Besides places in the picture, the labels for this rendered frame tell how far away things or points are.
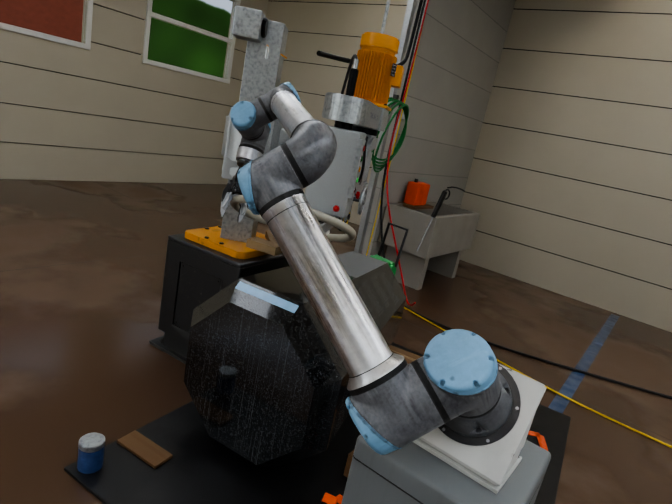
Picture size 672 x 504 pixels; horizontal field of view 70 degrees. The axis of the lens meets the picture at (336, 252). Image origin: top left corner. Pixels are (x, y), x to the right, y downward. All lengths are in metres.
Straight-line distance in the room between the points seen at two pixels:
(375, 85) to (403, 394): 2.21
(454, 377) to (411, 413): 0.12
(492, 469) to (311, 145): 0.86
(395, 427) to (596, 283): 6.05
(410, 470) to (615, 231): 5.90
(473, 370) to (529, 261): 6.09
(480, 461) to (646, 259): 5.79
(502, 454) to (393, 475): 0.26
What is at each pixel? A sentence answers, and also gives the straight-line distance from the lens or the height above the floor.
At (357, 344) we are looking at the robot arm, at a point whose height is 1.14.
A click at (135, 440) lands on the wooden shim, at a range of 2.53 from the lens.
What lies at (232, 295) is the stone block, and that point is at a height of 0.79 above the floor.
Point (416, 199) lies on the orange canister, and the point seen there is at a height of 0.94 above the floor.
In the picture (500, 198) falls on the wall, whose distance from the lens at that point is 7.19.
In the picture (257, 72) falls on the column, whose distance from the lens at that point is 2.91.
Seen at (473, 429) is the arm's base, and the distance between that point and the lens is 1.28.
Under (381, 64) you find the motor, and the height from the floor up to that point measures 1.96.
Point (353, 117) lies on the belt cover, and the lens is 2.31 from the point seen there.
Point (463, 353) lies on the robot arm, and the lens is 1.08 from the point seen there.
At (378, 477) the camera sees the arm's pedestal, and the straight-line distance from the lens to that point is 1.31.
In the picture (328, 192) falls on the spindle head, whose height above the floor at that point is 1.26.
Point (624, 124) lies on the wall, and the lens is 6.94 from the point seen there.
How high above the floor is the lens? 1.59
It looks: 15 degrees down
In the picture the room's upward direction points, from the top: 12 degrees clockwise
